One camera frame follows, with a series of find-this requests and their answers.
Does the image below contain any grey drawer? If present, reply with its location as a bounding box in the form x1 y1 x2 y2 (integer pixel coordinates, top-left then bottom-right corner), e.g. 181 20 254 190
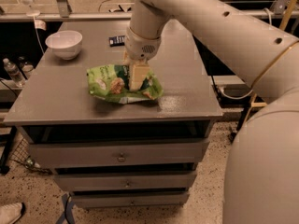
72 191 189 209
29 139 209 169
54 171 196 191

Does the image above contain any bottom grey drawer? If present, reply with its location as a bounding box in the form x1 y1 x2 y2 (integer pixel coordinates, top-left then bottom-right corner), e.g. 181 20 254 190
72 191 189 209

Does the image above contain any metal railing frame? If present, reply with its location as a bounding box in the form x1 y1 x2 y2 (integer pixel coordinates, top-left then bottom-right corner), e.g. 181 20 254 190
0 0 299 22

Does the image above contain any green rice chip bag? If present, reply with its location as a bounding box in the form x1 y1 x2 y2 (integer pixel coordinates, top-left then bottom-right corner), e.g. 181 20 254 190
87 64 164 105

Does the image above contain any black cable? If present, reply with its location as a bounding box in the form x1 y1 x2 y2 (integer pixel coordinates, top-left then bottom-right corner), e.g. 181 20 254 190
192 37 222 102

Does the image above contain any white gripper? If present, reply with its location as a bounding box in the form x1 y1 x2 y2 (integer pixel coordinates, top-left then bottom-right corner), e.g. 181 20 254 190
123 27 161 91

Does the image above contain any top grey drawer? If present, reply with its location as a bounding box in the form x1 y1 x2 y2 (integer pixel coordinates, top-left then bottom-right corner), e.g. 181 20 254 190
29 139 209 169

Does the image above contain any clear plastic water bottle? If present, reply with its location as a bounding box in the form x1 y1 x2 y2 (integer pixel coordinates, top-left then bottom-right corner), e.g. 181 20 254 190
3 58 25 88

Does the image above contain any middle grey drawer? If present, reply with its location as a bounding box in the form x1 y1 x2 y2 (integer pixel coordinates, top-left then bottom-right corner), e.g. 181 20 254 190
54 171 196 191

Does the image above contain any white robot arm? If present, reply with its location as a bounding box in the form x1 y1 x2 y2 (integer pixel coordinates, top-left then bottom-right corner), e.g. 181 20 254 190
125 0 299 224

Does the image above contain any white shoe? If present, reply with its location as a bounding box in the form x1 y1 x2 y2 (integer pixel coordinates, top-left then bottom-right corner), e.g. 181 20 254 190
0 203 25 224

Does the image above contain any grey drawer cabinet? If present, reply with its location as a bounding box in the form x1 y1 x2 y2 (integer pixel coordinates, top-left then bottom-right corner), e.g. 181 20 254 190
5 21 222 197

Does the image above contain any white bowl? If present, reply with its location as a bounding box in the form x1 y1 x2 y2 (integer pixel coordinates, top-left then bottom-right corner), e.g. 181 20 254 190
46 30 83 60

